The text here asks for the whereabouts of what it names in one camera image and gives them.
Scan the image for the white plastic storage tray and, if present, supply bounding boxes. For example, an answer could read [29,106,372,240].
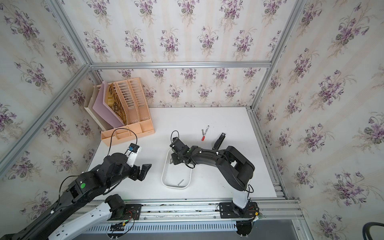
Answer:
[161,149,192,190]

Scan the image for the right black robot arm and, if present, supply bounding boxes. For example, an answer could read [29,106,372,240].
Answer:
[170,137,255,210]

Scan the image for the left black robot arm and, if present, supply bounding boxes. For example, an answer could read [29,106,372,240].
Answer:
[2,153,152,240]

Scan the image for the red capped marker pen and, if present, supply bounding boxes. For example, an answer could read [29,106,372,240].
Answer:
[201,126,210,141]

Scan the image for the black stapler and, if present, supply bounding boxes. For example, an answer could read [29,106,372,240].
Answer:
[213,133,226,151]

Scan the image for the beige folder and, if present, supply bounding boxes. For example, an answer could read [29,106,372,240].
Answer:
[84,86,112,131]

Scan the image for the beige desk file organizer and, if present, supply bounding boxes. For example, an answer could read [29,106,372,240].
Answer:
[101,78,155,147]

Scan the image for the pink folder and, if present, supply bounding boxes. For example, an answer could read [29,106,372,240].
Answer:
[93,81,124,129]

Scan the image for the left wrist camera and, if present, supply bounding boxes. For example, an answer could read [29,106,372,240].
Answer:
[126,143,141,168]

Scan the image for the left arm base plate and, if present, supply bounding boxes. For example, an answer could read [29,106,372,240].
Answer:
[109,204,143,221]

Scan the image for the left camera black cable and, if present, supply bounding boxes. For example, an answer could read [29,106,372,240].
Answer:
[107,128,139,157]

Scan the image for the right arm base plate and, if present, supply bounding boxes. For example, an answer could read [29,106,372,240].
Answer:
[218,201,260,219]

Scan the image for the aluminium mounting rail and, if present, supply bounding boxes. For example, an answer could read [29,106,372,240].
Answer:
[64,199,304,225]

